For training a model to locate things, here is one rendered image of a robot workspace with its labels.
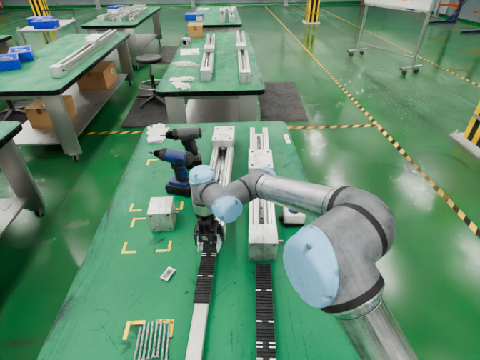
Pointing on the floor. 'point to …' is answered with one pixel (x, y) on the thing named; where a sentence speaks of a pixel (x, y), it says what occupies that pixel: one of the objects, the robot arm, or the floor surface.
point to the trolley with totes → (46, 24)
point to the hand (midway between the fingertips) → (210, 246)
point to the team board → (398, 9)
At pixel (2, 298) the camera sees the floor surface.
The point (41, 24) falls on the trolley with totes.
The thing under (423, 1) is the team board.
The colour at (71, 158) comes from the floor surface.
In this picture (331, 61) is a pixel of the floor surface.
